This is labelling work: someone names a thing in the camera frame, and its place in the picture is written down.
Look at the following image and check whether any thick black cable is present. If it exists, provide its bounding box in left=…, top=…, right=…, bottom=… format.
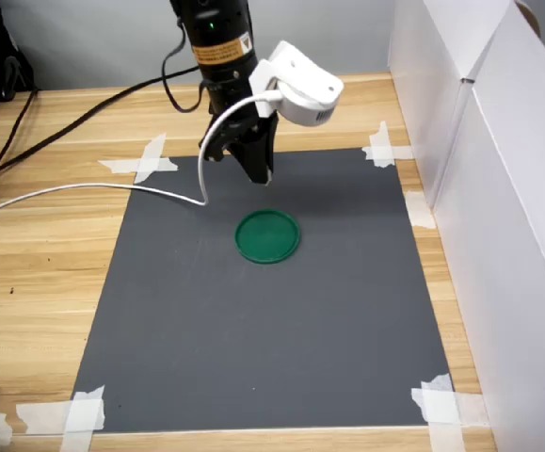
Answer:
left=0, top=65, right=202, bottom=176

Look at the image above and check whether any tan round object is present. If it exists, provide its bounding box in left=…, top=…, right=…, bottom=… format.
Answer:
left=516, top=0, right=542, bottom=40

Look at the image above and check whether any white partition panel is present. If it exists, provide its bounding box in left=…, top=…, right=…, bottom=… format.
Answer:
left=430, top=0, right=545, bottom=452
left=387, top=0, right=521, bottom=213

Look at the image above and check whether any round green lid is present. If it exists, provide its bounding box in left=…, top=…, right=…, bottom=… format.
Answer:
left=234, top=208, right=302, bottom=266

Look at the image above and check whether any dark grey mat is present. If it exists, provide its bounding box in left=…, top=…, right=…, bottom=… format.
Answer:
left=72, top=148, right=457, bottom=433

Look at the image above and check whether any thin black cable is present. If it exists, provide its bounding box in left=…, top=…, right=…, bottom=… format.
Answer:
left=0, top=89, right=38, bottom=187

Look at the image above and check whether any white camera cable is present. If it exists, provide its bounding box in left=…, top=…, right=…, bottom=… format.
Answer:
left=0, top=89, right=285, bottom=223

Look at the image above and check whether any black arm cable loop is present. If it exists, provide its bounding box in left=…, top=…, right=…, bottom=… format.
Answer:
left=160, top=16, right=205, bottom=113

